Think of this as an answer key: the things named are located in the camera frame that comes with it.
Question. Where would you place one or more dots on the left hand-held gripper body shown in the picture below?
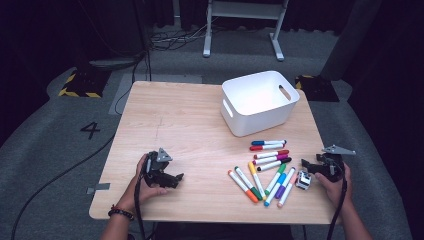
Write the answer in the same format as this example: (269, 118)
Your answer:
(155, 166)

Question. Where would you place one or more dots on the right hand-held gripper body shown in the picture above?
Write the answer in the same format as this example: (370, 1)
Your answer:
(330, 166)

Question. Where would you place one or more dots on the purple marker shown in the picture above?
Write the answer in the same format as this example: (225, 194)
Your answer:
(287, 181)

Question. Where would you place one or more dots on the magenta marker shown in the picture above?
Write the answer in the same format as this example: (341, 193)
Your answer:
(268, 160)

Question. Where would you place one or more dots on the light blue marker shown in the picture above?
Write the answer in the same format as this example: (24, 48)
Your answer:
(275, 190)

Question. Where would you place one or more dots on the yellow marker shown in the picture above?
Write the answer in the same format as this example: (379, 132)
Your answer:
(256, 180)

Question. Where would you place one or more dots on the dark green marker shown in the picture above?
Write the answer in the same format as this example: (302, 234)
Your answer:
(246, 181)

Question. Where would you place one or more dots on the white plastic bin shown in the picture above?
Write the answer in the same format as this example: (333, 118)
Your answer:
(256, 125)

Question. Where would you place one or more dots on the person's right hand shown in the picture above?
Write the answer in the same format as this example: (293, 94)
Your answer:
(336, 191)

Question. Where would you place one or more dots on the person's left hand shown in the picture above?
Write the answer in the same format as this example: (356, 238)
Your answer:
(133, 196)

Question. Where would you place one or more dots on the small black white block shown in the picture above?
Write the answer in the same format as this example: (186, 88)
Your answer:
(303, 180)

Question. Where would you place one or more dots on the light green marker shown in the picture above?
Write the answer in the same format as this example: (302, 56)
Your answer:
(275, 180)

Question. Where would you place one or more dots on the orange capped white marker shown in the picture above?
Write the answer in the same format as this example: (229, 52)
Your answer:
(270, 154)

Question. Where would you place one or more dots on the red marker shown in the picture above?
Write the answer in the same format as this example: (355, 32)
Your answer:
(270, 146)

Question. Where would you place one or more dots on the grey tape strip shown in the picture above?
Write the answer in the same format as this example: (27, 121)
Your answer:
(98, 188)

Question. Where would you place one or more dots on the black yellow striped floor plate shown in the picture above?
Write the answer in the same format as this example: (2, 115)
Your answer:
(316, 90)
(83, 85)

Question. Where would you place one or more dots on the black stand with round base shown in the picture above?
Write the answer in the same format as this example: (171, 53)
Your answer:
(116, 63)

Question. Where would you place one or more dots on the grey slanted post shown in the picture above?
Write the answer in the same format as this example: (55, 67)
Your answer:
(350, 40)

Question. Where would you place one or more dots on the white desk frame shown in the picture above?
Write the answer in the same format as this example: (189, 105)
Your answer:
(246, 10)

